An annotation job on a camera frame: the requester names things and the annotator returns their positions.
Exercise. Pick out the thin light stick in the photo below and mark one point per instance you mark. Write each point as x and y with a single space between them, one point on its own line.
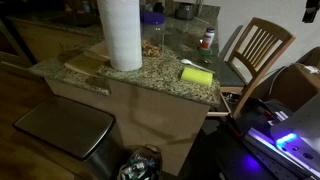
201 20

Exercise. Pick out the white supplement bottle orange label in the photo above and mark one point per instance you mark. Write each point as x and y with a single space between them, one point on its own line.
208 38

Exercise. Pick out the wooden cutting board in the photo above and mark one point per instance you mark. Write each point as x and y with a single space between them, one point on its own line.
85 63

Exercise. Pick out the yellow sponge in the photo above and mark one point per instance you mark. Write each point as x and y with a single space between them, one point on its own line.
196 76

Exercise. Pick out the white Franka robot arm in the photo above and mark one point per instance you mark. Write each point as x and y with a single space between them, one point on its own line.
300 123

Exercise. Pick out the stainless steel trash can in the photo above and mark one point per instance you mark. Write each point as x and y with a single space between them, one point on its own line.
66 125

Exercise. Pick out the wooden chair dark seat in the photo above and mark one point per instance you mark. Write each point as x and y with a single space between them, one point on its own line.
263 50

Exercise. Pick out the bag of recyclables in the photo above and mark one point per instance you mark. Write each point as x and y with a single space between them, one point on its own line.
141 165

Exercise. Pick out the green round plastic lid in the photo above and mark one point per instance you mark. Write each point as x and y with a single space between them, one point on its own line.
206 52

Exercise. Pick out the metal robot mounting plate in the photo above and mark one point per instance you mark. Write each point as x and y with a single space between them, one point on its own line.
266 153

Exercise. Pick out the brown cardboard box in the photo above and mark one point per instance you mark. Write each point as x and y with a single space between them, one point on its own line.
293 85

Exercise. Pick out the clear jar purple lid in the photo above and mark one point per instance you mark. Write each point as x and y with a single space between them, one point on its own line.
152 36

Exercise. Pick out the white paper towel roll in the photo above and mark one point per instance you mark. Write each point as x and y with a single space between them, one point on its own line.
121 33

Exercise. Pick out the granite kitchen counter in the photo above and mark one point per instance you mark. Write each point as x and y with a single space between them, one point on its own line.
160 110

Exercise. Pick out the white plastic spoon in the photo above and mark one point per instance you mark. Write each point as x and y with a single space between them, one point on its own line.
191 63

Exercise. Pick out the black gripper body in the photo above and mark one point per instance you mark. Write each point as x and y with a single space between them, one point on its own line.
312 9

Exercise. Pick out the small metal pot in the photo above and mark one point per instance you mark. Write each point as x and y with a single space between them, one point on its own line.
185 10

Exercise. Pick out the dark bottle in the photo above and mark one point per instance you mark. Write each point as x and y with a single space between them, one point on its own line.
158 7

